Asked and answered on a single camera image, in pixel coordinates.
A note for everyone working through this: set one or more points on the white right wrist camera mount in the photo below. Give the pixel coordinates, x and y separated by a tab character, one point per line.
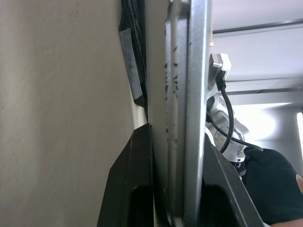
223	62

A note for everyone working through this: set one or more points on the person in black top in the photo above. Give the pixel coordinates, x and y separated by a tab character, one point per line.
270	182

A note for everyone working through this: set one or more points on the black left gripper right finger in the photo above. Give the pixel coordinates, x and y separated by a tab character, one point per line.
225	189

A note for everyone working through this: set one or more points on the silver laptop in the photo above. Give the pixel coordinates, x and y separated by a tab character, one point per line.
189	99

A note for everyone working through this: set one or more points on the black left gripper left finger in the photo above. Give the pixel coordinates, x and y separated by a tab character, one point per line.
132	170

